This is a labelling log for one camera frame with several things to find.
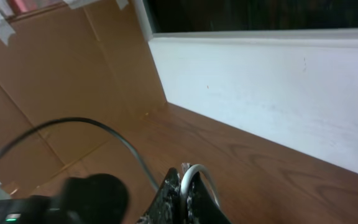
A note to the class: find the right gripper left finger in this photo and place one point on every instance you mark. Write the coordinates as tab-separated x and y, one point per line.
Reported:
165	207

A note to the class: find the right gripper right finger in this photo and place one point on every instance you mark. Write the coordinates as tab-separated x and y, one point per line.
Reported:
200	201

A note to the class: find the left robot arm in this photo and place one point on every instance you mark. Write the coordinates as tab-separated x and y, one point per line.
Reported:
96	199

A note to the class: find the cardboard panel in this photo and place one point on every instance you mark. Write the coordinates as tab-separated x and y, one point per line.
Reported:
92	62

